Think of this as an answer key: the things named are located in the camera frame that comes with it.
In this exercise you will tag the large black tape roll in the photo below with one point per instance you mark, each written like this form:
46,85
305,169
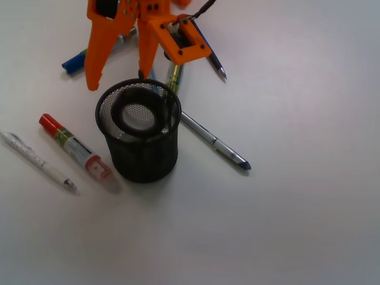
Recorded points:
139,112

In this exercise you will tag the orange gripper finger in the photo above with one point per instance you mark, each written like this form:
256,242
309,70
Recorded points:
148,44
103,36

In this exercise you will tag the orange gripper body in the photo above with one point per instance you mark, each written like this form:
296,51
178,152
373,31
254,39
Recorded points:
135,9

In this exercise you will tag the red board marker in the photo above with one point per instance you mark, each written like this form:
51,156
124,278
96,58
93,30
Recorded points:
77,150

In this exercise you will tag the blue board marker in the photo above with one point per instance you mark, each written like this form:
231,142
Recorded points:
76,63

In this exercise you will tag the white mechanical pencil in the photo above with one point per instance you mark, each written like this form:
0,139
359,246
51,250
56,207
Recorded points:
48,169

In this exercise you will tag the dark blue pen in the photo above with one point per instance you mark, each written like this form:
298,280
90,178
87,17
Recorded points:
213,58

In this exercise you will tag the black mesh pen holder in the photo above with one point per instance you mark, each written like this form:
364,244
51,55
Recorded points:
141,160

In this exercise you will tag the light blue ballpoint pen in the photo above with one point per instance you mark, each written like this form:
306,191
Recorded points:
152,75

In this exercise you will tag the green board marker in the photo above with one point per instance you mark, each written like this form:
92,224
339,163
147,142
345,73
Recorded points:
174,76

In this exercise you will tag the silver grey gel pen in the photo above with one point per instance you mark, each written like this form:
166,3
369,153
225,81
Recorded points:
216,143

